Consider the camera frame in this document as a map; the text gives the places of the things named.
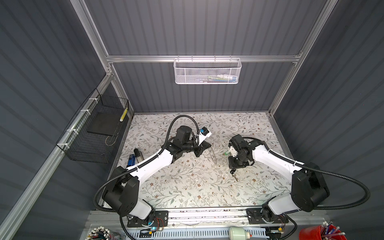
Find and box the metal perforated ring disc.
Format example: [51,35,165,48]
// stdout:
[208,146,218,164]

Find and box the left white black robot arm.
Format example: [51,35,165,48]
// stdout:
[93,125,212,226]

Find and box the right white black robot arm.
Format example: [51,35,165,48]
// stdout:
[228,135,371,224]

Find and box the blue black tool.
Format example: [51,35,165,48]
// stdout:
[126,149,144,168]

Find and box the white cylinder canister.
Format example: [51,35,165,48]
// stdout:
[229,227,252,240]

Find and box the yellow marker in basket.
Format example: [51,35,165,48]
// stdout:
[120,108,128,122]

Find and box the red bucket with pens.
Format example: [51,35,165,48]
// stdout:
[299,222,347,240]

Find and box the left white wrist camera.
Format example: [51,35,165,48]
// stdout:
[198,127,212,146]

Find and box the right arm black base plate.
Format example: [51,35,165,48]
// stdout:
[246,208,289,225]

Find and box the white slotted cable duct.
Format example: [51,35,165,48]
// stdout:
[128,227,270,240]

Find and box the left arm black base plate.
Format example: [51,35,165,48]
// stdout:
[127,210,169,228]

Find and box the white mesh wall basket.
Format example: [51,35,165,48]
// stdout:
[173,57,242,85]

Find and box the black wire wall basket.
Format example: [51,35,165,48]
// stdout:
[57,90,130,164]

